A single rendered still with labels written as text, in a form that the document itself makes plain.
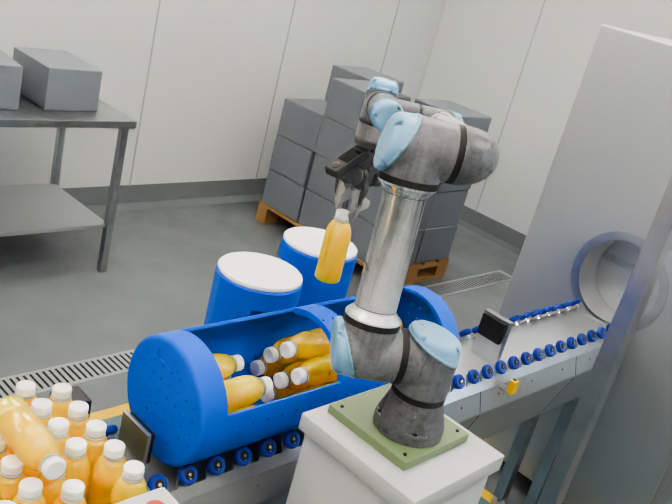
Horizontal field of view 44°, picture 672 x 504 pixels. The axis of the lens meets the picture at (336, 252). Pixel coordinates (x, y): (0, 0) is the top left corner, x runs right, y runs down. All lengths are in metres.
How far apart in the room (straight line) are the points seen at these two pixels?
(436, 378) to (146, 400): 0.64
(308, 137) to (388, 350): 4.17
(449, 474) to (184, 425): 0.55
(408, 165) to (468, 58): 5.87
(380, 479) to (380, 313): 0.32
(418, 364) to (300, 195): 4.20
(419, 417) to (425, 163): 0.52
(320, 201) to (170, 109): 1.20
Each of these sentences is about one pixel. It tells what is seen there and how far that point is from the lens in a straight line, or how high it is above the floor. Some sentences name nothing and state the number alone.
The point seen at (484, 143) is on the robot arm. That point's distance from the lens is 1.58.
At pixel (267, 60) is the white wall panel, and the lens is 6.26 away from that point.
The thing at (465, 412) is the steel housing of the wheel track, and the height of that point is 0.86.
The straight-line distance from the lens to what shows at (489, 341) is 2.77.
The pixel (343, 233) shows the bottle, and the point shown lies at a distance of 2.12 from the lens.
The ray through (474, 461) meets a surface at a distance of 1.82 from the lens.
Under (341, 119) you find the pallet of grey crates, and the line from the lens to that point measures 5.51.
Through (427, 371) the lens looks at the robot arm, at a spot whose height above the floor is 1.34.
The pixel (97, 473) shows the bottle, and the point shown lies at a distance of 1.70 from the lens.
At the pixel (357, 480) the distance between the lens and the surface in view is 1.73.
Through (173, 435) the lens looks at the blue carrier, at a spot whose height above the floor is 1.04.
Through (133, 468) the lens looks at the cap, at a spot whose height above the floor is 1.09.
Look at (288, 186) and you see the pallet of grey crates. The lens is 5.88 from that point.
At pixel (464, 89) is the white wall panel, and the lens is 7.39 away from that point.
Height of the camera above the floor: 2.09
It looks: 21 degrees down
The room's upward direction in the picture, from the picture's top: 15 degrees clockwise
